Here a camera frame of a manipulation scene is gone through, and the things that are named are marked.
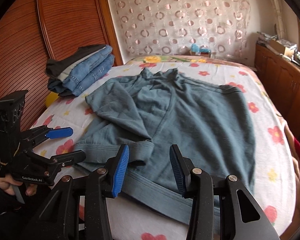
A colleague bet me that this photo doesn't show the grey-blue knit pants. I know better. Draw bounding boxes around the grey-blue knit pants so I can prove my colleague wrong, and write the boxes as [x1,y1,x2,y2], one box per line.
[75,69,256,224]

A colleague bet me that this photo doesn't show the person's left hand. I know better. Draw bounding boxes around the person's left hand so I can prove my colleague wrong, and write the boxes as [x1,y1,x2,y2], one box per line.
[0,174,37,196]

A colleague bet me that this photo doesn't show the yellow plush toy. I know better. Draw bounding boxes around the yellow plush toy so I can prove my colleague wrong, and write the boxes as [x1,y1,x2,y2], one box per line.
[45,92,59,108]

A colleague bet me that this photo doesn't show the folded blue denim jeans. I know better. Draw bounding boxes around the folded blue denim jeans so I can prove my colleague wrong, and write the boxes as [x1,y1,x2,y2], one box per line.
[47,44,115,96]

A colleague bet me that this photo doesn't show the folded black garment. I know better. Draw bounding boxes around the folded black garment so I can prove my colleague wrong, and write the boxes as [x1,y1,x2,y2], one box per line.
[45,44,106,79]

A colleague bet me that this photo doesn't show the white floral bed sheet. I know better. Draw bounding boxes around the white floral bed sheet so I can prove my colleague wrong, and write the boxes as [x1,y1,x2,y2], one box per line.
[34,60,296,239]

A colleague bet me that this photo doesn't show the brown wooden wardrobe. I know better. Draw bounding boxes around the brown wooden wardrobe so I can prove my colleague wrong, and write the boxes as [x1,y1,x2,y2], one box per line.
[0,0,123,130]

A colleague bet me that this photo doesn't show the blue item on headboard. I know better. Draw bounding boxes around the blue item on headboard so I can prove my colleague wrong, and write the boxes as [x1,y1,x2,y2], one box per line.
[190,43,211,57]

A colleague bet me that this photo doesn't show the pink floral blanket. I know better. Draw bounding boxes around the pink floral blanket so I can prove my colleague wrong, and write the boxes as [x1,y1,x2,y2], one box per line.
[128,56,300,239]

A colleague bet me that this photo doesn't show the wooden sideboard cabinet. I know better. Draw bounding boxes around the wooden sideboard cabinet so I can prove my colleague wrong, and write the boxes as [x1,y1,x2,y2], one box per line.
[255,44,300,140]

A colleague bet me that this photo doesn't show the pink circle pattern curtain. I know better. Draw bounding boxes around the pink circle pattern curtain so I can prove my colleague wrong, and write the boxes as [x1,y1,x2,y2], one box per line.
[108,0,250,59]

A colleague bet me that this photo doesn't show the cardboard box on cabinet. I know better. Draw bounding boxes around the cardboard box on cabinet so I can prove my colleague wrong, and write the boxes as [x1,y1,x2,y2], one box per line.
[268,39,297,58]

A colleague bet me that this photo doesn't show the beige side window curtain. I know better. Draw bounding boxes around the beige side window curtain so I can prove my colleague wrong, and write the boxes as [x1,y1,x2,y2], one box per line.
[270,0,286,39]

